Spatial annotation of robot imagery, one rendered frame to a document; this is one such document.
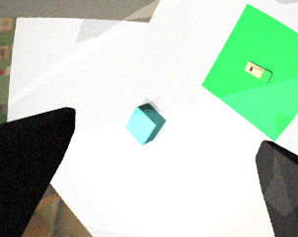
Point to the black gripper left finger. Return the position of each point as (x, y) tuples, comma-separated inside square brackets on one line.
[(31, 150)]

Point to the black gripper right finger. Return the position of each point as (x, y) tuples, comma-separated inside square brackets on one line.
[(278, 174)]

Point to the green square marking on table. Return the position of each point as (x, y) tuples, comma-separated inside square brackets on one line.
[(259, 39)]

